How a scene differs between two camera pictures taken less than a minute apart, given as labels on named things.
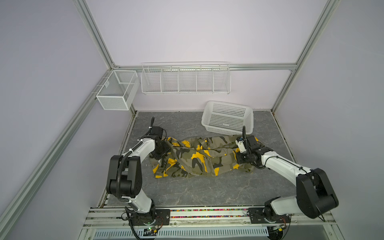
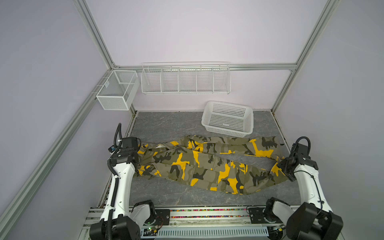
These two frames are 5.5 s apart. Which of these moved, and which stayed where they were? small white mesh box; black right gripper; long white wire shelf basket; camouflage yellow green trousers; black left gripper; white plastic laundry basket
Moved: camouflage yellow green trousers; black right gripper; black left gripper
Stayed: white plastic laundry basket; long white wire shelf basket; small white mesh box
